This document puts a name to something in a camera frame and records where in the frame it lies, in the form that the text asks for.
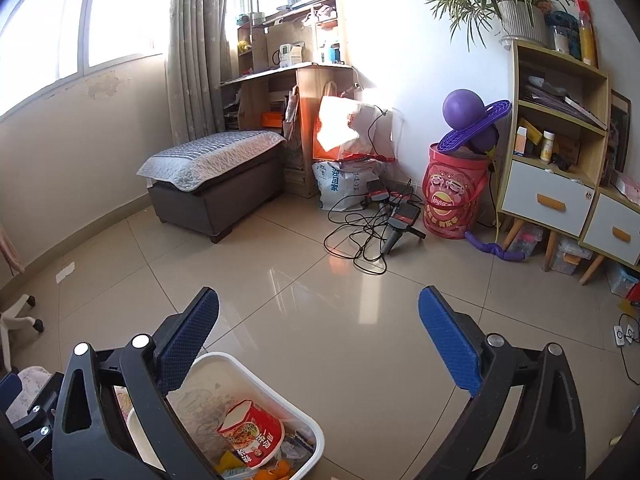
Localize purple hopper ball toy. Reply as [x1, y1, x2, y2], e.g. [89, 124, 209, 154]
[438, 89, 512, 156]

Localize grey office chair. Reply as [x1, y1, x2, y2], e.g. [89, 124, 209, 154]
[0, 224, 46, 373]

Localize red cylindrical bucket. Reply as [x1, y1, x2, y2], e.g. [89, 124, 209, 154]
[422, 143, 490, 240]

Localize white power strip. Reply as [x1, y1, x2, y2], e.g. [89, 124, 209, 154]
[613, 324, 636, 348]

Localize wooden shelf cabinet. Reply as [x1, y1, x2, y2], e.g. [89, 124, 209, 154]
[498, 40, 611, 271]

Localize red instant noodle cup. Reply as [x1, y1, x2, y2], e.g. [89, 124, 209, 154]
[217, 399, 285, 469]

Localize dark storage ottoman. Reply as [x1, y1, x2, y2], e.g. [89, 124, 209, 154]
[137, 130, 285, 243]

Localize tangled black cables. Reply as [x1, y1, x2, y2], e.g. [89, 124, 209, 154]
[322, 104, 417, 276]

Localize beige curtain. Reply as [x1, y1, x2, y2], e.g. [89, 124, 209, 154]
[165, 0, 231, 145]

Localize low wooden drawer cabinet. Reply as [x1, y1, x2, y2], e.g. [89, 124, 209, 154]
[579, 185, 640, 285]

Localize orange white shopping bag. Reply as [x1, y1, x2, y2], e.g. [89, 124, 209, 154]
[312, 80, 401, 162]

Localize wooden desk with shelves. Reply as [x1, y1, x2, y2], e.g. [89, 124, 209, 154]
[221, 0, 358, 198]

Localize white trash bin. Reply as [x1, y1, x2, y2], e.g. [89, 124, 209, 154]
[112, 351, 327, 480]

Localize white plastic sack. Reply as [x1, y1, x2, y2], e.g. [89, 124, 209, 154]
[311, 159, 385, 211]

